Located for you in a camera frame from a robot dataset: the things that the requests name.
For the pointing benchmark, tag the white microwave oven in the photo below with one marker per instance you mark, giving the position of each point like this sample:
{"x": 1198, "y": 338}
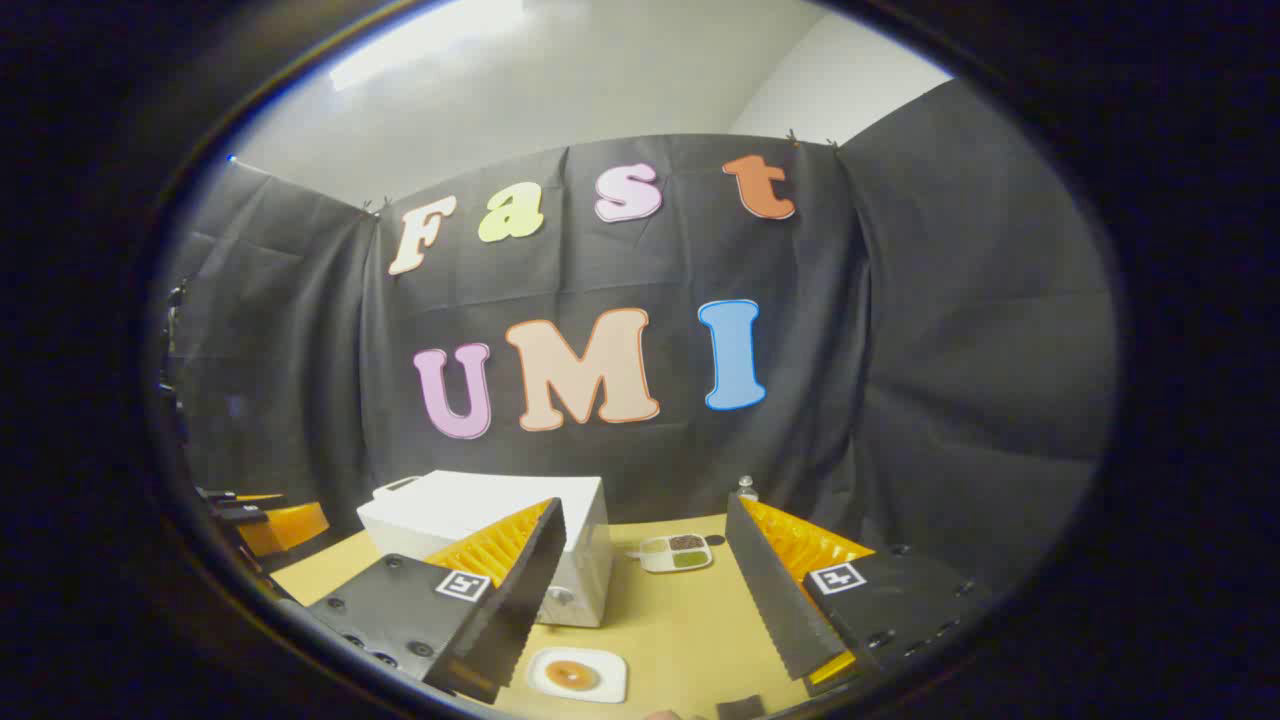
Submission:
{"x": 470, "y": 505}

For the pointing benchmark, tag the white divided snack tray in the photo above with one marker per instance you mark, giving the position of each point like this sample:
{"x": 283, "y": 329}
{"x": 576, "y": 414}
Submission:
{"x": 675, "y": 553}

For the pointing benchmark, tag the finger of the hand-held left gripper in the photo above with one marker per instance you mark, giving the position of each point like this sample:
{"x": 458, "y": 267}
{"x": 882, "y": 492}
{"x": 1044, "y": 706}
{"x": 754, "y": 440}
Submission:
{"x": 285, "y": 525}

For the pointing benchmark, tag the clear bottle with pink label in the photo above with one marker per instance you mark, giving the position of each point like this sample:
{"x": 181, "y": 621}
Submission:
{"x": 746, "y": 488}

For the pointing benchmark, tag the white square plate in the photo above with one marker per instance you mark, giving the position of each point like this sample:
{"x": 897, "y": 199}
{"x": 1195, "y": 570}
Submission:
{"x": 610, "y": 675}

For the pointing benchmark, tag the small black block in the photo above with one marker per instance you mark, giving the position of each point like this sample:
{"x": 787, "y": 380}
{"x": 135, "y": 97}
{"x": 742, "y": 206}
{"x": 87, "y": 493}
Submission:
{"x": 740, "y": 708}

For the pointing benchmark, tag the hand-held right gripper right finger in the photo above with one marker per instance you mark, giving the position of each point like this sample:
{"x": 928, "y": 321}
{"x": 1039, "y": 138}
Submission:
{"x": 770, "y": 590}

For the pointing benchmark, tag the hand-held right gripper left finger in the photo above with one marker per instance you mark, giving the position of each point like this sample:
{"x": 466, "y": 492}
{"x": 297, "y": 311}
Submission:
{"x": 520, "y": 590}

